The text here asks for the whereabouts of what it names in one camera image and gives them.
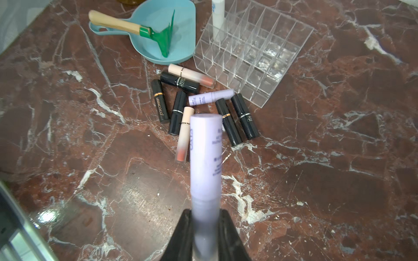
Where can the pink lip gloss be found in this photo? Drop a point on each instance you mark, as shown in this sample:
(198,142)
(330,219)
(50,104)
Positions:
(195,76)
(184,136)

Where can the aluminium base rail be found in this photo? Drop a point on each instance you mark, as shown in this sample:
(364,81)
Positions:
(20,239)

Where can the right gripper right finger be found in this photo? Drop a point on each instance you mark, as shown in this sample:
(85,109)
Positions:
(230,246)

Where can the small lavender lip tube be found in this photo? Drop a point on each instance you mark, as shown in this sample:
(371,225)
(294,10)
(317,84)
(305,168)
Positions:
(210,97)

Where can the white lip balm tube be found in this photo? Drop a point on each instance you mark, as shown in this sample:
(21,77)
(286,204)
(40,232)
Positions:
(218,11)

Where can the clear acrylic lipstick organizer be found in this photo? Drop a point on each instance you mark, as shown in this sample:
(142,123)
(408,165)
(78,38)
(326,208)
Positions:
(252,51)

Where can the teal plastic dustpan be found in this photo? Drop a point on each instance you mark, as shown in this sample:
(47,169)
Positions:
(158,15)

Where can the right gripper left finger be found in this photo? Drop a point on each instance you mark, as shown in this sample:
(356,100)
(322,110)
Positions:
(180,246)

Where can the black lipstick middle left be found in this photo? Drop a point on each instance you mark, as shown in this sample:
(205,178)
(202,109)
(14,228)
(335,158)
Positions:
(177,113)

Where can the green brush wooden handle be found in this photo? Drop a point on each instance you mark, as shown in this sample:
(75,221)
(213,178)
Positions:
(163,38)

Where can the black lipstick silver band right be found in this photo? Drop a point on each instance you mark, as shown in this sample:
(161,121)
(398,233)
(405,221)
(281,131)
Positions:
(245,117)

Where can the black lipstick far left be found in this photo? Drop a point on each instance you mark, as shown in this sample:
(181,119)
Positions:
(160,103)

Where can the black lipstick gold band right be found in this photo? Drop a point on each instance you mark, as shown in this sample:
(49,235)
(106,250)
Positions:
(228,122)

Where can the black lipstick horizontal top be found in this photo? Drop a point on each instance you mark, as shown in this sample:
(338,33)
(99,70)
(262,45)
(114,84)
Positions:
(180,82)

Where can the lavender lip balm tube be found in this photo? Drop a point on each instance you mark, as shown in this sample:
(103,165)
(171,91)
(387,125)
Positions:
(205,182)

